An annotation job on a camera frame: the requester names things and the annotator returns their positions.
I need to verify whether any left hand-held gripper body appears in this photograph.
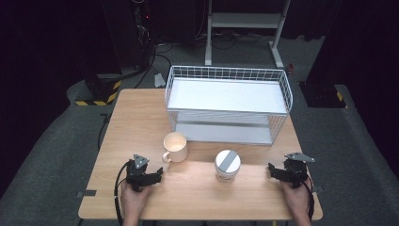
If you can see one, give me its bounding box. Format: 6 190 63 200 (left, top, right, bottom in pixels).
125 153 152 193

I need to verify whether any white wire shelf rack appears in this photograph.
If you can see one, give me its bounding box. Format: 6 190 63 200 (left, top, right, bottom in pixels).
164 65 295 146

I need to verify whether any black floor cable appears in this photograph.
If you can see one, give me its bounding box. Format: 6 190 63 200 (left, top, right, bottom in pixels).
134 41 174 89

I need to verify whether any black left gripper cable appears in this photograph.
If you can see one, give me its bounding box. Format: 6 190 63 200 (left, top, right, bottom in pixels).
113 159 132 226

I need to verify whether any person's left hand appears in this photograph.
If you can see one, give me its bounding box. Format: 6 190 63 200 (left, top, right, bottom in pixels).
120 180 152 218

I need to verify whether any person's right hand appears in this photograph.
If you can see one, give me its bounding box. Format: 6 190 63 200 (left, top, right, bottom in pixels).
279 177 312 216

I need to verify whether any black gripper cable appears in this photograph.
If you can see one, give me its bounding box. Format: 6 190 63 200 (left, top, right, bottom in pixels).
113 159 132 226
300 178 316 222

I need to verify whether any small white box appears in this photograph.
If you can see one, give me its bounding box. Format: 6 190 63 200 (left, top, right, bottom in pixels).
153 73 167 89

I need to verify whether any beige mug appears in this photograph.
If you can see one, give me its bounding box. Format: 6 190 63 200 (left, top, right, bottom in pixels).
161 131 189 164

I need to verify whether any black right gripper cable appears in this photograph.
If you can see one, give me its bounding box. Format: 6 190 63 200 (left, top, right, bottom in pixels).
300 178 316 222

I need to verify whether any black equipment tower with wires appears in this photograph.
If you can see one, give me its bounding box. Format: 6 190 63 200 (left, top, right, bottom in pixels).
103 0 158 72

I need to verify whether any black stand base striped edge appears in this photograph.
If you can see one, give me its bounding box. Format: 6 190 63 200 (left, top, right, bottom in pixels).
298 80 349 109
74 73 123 107

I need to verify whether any white metal stand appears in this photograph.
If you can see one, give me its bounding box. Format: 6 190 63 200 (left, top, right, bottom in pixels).
204 0 292 69

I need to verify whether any white paper cup with lid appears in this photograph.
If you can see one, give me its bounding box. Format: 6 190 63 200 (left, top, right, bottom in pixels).
214 149 242 184

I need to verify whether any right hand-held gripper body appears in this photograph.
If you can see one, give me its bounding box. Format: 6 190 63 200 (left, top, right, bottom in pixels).
282 152 316 189

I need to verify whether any thin black cable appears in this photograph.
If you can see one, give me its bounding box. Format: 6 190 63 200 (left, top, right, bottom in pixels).
97 112 111 152

